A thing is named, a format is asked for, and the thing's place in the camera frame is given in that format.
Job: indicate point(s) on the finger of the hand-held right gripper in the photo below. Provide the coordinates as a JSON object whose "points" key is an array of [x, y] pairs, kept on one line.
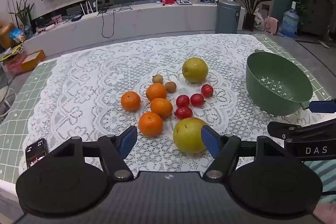
{"points": [[321, 106], [294, 132]]}

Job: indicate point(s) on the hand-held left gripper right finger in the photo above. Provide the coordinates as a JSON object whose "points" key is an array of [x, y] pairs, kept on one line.
{"points": [[211, 140]]}

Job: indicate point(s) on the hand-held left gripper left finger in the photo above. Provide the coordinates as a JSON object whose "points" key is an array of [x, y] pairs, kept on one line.
{"points": [[128, 141]]}

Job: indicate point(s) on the orange mandarin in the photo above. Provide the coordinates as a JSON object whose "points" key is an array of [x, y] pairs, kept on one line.
{"points": [[150, 123], [161, 107], [130, 101], [156, 91]]}

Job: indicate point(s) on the red cherry tomato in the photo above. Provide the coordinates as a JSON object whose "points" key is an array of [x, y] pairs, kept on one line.
{"points": [[183, 112], [197, 100], [182, 101], [207, 90]]}

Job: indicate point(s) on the green colander bowl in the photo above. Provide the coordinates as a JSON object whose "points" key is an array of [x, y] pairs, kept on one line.
{"points": [[275, 69]]}

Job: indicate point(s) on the small brown longan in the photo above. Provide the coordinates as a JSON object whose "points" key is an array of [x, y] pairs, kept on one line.
{"points": [[157, 79], [170, 86]]}

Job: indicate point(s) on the teal striped cloth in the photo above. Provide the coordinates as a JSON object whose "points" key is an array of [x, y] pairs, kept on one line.
{"points": [[325, 176]]}

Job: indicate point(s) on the white lace tablecloth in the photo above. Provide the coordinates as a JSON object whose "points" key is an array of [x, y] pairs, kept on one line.
{"points": [[92, 82]]}

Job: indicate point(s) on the blue water jug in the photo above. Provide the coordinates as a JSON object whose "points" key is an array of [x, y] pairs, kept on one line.
{"points": [[289, 22]]}

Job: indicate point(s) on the black smartphone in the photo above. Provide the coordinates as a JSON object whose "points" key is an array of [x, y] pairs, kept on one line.
{"points": [[36, 151]]}

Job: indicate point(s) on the grey drawer cabinet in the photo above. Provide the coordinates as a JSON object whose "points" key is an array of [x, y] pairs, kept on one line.
{"points": [[319, 11]]}

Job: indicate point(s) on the pink fan heater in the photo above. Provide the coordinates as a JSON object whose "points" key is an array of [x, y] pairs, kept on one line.
{"points": [[271, 25]]}

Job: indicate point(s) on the white plastic bag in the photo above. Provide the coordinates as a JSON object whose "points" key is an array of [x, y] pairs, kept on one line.
{"points": [[258, 20]]}

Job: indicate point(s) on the tall potted leaf plant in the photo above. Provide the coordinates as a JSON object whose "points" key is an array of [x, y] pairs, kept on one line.
{"points": [[250, 7]]}

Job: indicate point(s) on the grey round trash can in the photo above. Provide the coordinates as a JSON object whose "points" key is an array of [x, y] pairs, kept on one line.
{"points": [[227, 16]]}

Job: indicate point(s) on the white television console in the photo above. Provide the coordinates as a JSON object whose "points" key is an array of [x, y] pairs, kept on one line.
{"points": [[157, 19]]}

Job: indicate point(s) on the orange cardboard box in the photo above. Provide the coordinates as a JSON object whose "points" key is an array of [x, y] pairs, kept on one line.
{"points": [[32, 60]]}

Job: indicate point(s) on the white router with antennas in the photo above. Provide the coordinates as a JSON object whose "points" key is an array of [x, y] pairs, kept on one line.
{"points": [[89, 12]]}

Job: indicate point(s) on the pink storage basket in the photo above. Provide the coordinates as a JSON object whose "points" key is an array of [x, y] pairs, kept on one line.
{"points": [[15, 65]]}

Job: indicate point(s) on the leaf plant in glass vase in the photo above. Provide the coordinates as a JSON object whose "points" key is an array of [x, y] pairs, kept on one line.
{"points": [[25, 16]]}

